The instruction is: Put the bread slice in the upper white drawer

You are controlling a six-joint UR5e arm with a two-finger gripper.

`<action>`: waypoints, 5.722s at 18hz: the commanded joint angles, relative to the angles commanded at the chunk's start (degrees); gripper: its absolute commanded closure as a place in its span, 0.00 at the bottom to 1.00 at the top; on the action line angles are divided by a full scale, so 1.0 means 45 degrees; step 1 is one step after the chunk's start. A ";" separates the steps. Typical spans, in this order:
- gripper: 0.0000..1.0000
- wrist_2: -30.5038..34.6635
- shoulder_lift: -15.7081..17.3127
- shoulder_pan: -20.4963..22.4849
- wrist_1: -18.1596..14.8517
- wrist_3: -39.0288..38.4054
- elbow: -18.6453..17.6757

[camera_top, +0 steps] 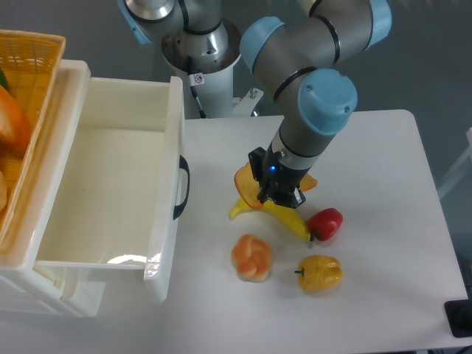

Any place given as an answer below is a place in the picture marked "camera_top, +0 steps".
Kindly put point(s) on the knotted toy bread roll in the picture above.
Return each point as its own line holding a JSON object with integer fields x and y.
{"x": 252, "y": 258}

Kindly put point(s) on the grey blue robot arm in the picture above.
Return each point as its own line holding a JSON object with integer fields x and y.
{"x": 293, "y": 64}

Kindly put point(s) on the black device at table edge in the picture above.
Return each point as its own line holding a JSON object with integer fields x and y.
{"x": 458, "y": 314}

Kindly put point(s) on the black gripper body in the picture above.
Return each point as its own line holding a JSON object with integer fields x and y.
{"x": 284, "y": 179}

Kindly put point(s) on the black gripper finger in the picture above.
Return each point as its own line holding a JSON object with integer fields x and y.
{"x": 265, "y": 189}
{"x": 294, "y": 199}

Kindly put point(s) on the orange toy bread slice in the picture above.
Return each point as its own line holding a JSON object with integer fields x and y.
{"x": 249, "y": 188}

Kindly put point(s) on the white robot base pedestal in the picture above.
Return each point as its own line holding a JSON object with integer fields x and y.
{"x": 205, "y": 63}

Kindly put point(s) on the white drawer cabinet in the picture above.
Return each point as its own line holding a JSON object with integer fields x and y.
{"x": 25, "y": 286}

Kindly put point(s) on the yellow toy bell pepper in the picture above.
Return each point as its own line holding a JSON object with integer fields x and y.
{"x": 318, "y": 273}

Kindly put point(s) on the yellow toy banana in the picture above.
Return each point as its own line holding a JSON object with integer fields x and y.
{"x": 289, "y": 217}

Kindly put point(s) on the upper white drawer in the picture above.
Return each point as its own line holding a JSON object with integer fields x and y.
{"x": 112, "y": 219}

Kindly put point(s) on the black drawer handle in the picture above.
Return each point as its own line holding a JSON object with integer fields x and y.
{"x": 183, "y": 188}

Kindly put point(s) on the red toy bell pepper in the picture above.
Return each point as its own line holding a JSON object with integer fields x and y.
{"x": 324, "y": 224}

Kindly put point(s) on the orange woven plastic basket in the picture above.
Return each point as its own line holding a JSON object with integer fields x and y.
{"x": 29, "y": 64}

